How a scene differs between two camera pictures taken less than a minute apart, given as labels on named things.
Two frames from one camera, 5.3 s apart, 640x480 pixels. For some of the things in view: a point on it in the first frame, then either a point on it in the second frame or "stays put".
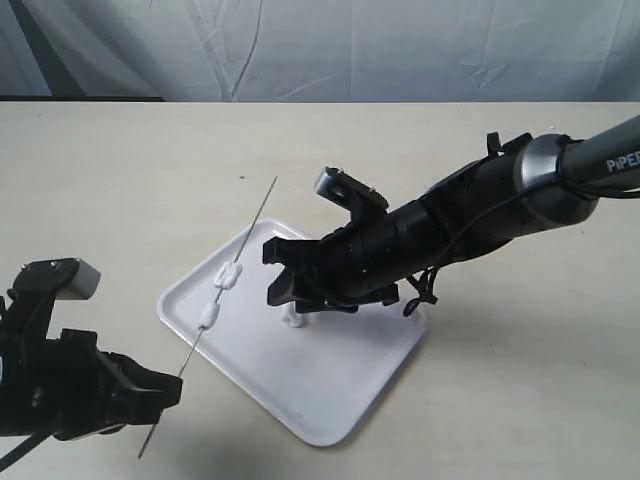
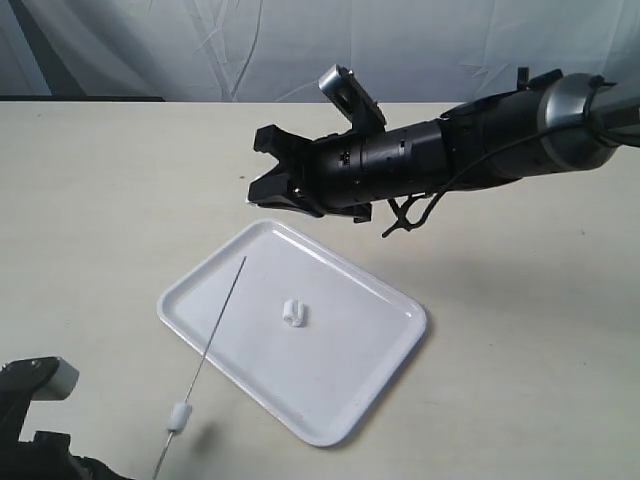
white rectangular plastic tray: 310,370 stays put
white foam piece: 293,318 stays put
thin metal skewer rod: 190,354 -> 199,371
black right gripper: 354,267 -> 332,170
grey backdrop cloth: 323,51 stays put
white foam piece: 209,316 -> 177,420
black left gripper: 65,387 -> 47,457
